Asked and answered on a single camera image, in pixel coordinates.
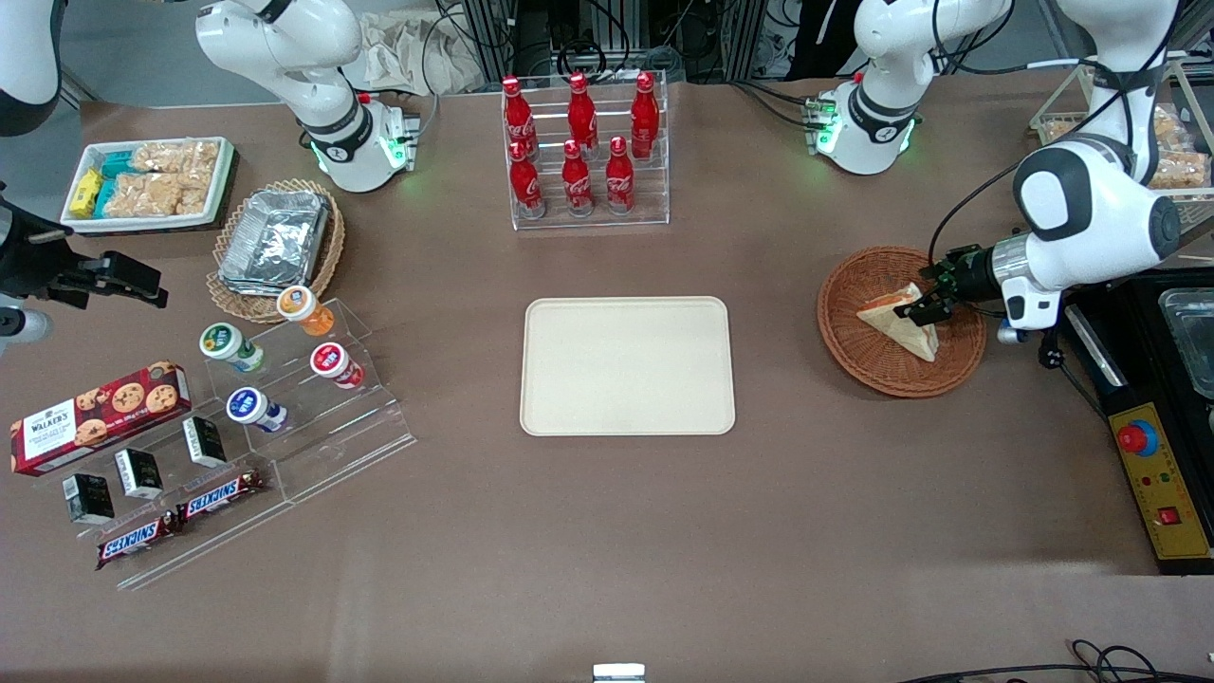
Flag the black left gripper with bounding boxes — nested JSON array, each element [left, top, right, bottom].
[[896, 244, 999, 328]]

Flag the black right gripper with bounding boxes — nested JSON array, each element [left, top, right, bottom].
[[0, 188, 170, 309]]

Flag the triangular sandwich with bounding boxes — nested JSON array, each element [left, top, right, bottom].
[[856, 282, 940, 363]]

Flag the brown round wicker basket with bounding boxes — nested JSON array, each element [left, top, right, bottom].
[[818, 247, 987, 398]]

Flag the white rectangular snack tray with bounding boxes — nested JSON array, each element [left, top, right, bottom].
[[60, 137, 236, 234]]

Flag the light oval wicker basket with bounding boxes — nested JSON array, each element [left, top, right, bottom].
[[207, 178, 345, 324]]

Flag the beige plastic tray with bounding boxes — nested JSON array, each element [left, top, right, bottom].
[[520, 296, 737, 437]]

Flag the green cap yogurt bottle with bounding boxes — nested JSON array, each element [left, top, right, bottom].
[[199, 323, 267, 373]]

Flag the red Walkers cookie box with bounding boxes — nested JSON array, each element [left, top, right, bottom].
[[9, 360, 193, 477]]

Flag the stack of foil trays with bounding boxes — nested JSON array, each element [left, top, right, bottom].
[[218, 190, 330, 293]]

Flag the orange cap yogurt bottle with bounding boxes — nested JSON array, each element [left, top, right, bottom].
[[277, 286, 336, 338]]

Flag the blue cap yogurt bottle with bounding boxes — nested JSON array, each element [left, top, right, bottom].
[[226, 387, 287, 434]]

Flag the small black box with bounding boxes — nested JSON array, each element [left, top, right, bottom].
[[114, 448, 164, 501], [63, 472, 116, 526], [182, 415, 229, 469]]

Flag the red cap yogurt bottle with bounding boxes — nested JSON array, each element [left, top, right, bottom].
[[310, 342, 365, 390]]

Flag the black countertop appliance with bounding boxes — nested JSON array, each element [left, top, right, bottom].
[[1062, 268, 1214, 576]]

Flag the Snickers bar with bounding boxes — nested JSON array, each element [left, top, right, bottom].
[[95, 512, 181, 571], [175, 470, 267, 525]]

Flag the clear acrylic stepped display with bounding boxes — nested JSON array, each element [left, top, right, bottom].
[[33, 413, 295, 591], [204, 299, 418, 506]]

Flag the person in black clothing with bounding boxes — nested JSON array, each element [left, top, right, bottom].
[[792, 0, 864, 82]]

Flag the clear acrylic bottle rack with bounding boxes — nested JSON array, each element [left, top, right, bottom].
[[501, 71, 671, 231]]

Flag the yellow emergency stop control box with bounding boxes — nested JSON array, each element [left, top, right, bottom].
[[1108, 403, 1214, 563]]

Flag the red cola bottle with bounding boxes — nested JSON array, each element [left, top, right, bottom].
[[631, 72, 660, 160], [561, 139, 595, 218], [605, 137, 635, 215], [567, 73, 598, 153], [508, 140, 546, 220], [502, 76, 538, 158]]

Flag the beige crumpled cloth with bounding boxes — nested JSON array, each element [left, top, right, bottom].
[[356, 8, 485, 96]]

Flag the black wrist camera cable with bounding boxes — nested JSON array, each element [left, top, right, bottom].
[[929, 0, 1186, 267]]

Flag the black power cable with plug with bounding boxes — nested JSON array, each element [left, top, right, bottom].
[[1037, 327, 1111, 418]]

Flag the white wire rack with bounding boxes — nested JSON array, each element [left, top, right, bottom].
[[1031, 52, 1214, 249]]

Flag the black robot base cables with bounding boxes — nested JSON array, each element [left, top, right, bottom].
[[730, 81, 821, 129]]

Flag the black cable loop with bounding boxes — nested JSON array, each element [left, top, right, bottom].
[[896, 640, 1214, 683]]

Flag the aluminium frame with cables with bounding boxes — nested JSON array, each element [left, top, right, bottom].
[[460, 0, 769, 84]]

